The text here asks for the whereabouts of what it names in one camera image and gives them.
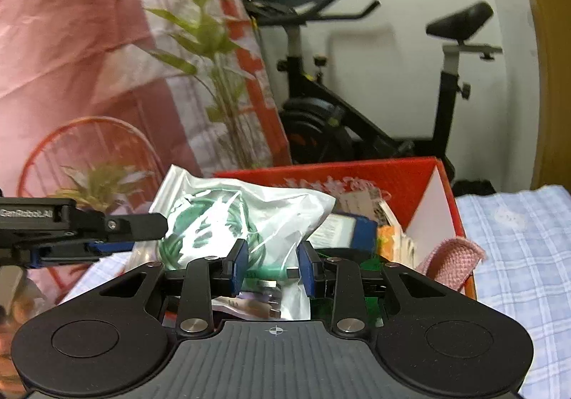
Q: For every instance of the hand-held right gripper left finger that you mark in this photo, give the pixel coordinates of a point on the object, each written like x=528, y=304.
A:
x=241, y=263

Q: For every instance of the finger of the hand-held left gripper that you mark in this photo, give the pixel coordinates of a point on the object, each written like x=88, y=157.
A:
x=138, y=227
x=107, y=247

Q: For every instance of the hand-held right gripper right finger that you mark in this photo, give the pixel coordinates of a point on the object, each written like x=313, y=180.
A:
x=305, y=265

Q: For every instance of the blue pouch with white label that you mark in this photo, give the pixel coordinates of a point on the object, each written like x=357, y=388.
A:
x=363, y=234

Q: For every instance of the orange floral cloth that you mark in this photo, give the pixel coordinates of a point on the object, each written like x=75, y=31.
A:
x=388, y=241

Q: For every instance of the red cardboard box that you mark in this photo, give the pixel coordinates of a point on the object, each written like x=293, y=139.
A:
x=379, y=171

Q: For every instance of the pink knit cloth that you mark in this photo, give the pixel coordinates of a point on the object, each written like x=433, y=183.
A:
x=450, y=263

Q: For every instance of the black exercise bike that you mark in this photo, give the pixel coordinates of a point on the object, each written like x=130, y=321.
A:
x=312, y=113

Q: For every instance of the printed backdrop cloth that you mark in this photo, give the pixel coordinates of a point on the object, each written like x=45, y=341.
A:
x=67, y=47

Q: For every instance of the wooden door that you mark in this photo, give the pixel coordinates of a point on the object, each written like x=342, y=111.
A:
x=553, y=69

